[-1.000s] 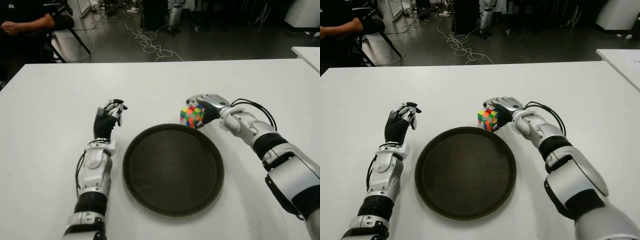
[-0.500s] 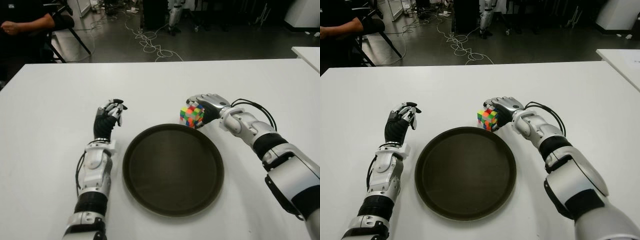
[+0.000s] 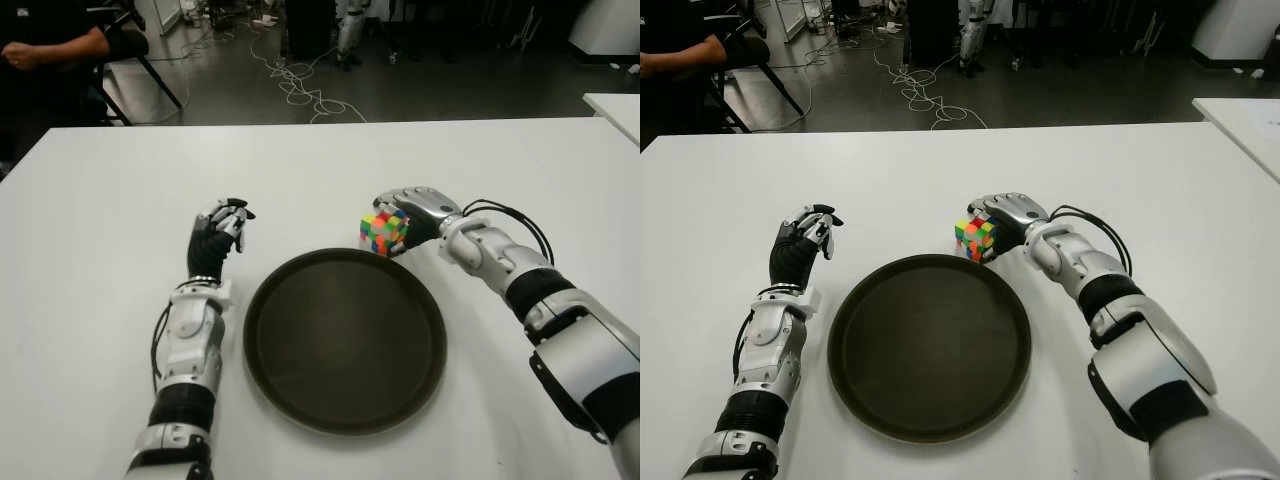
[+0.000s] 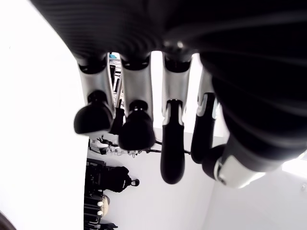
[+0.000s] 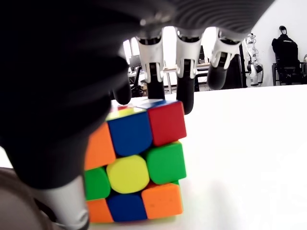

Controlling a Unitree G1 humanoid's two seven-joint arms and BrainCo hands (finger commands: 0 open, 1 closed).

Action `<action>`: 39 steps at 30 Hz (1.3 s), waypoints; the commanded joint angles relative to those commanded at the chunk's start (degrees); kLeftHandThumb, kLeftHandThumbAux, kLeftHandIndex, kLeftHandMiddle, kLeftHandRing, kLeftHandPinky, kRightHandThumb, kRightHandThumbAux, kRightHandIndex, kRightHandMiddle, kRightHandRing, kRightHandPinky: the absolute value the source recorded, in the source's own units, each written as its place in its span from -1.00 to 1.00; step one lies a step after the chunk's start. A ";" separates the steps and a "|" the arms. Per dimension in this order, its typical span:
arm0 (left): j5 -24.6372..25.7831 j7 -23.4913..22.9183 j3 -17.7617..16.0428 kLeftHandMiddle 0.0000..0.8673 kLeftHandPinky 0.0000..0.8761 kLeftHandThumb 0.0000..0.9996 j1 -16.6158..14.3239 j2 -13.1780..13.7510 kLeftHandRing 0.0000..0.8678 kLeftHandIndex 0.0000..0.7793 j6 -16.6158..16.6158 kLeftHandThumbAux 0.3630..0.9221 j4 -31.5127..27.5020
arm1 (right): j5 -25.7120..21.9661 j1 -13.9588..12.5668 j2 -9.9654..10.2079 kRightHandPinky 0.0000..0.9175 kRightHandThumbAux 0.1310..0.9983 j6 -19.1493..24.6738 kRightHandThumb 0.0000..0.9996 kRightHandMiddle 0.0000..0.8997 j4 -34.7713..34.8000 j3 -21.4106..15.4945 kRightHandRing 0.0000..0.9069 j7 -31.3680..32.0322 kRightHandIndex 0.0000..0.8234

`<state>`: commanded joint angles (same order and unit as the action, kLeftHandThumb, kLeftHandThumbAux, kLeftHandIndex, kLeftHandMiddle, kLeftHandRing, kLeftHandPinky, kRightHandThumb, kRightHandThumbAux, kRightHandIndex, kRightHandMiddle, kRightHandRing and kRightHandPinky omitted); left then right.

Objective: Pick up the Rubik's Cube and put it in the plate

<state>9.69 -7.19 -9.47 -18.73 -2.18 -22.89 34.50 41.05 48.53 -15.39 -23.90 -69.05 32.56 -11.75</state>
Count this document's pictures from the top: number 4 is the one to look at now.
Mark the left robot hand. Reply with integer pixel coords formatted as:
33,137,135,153
31,0,307,190

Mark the black storage rack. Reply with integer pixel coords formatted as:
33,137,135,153
83,158,118,230

